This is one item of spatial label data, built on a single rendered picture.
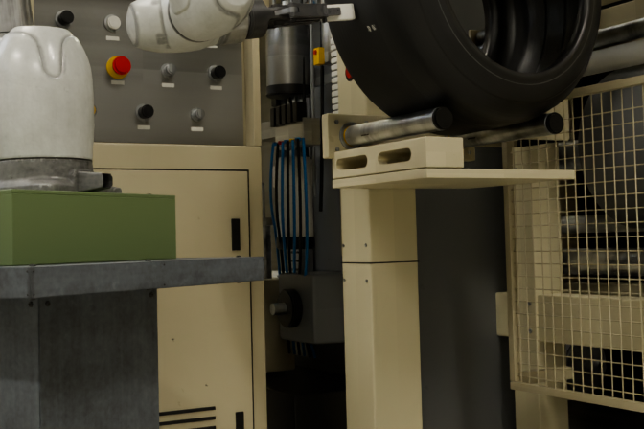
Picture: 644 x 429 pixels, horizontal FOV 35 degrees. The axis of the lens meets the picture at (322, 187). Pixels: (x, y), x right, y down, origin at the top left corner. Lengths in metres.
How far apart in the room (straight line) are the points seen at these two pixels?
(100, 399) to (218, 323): 0.81
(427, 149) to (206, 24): 0.52
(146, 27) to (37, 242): 0.47
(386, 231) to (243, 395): 0.50
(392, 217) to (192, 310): 0.50
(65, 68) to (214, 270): 0.39
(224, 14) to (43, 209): 0.41
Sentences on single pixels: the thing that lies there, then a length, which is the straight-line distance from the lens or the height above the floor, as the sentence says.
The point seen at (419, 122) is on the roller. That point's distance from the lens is 2.00.
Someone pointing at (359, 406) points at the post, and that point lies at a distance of 2.38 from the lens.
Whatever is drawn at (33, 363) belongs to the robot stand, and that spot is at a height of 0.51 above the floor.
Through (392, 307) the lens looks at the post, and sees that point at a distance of 2.33.
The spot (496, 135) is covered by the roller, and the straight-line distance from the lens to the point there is 2.26.
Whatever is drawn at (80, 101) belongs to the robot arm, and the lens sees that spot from 1.65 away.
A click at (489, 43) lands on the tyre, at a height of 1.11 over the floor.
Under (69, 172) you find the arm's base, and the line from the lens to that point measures 1.63.
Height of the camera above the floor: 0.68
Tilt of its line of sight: 3 degrees up
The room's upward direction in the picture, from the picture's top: 1 degrees counter-clockwise
